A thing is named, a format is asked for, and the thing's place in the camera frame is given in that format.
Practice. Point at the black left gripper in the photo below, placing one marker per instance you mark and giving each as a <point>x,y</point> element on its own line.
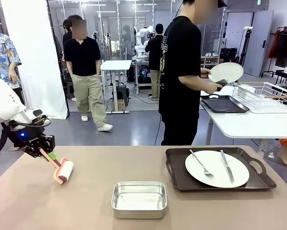
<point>26,135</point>

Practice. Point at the pink lint roller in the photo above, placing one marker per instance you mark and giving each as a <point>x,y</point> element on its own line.
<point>65,170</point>

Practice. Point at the large white dinner plate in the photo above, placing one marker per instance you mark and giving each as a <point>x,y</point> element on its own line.
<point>218,172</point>

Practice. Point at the dark grey cloth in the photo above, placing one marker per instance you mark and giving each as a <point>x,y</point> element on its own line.
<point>223,82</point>

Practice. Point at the person's right forearm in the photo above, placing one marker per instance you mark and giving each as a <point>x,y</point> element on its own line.
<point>196,85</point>

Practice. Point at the small white floor object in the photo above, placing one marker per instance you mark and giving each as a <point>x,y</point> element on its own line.
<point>271,154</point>

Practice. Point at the person's left hand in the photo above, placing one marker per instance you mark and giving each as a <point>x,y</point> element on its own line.
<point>205,73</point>

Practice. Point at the person's right hand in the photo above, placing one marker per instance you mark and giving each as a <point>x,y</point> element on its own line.
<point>213,89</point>

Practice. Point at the grey plastic stool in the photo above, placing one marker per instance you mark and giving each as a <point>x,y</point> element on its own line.
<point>69,89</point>

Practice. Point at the white fabric backdrop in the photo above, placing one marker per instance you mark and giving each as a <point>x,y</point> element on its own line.
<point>33,60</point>

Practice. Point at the cardboard box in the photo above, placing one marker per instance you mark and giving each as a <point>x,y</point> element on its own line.
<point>119,105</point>

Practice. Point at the black stool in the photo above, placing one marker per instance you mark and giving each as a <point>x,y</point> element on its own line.
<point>122,95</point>

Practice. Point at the man in khaki trousers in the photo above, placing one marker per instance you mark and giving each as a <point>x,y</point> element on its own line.
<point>82,57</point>

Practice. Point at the mannequin in floral shirt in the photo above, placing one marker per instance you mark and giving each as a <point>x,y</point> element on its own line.
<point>2,55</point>

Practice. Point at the small white standing desk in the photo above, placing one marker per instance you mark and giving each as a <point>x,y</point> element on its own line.
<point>115,64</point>

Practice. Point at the rectangular metal container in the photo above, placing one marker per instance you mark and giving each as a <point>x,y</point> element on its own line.
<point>138,203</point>

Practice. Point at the dark brown serving tray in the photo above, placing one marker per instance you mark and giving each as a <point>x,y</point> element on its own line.
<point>179,175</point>

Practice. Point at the person with black cap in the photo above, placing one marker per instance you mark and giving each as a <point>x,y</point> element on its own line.
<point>154,52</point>

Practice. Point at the person in black t-shirt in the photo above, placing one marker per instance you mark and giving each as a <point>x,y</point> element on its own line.
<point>179,72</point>

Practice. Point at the silver fork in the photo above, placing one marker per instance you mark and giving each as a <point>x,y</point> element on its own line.
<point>198,161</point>

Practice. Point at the silver table knife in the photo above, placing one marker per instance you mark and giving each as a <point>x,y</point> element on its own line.
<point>227,167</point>

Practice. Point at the wooden shoe rack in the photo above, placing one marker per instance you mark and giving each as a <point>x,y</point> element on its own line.
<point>209,61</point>

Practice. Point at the black flat tray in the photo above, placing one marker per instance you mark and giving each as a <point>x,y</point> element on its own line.
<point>225,104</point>

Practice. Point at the white side table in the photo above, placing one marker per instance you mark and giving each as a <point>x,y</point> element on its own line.
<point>242,124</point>

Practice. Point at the black bags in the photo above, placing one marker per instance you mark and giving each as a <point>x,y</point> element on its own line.
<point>228,56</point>

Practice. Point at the black tripod stand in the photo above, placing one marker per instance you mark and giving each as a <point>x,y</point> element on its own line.
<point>246,48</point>

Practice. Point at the grey door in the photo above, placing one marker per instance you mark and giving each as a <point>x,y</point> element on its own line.
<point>258,43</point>

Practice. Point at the black clothes rack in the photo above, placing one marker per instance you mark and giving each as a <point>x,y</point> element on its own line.
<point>281,72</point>

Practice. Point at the orange hanging jacket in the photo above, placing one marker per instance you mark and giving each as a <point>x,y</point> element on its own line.
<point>273,45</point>

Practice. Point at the black hanging garment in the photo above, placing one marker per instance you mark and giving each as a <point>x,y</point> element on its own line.
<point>286,50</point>

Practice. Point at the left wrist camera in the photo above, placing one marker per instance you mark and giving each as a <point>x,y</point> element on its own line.
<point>35,113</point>

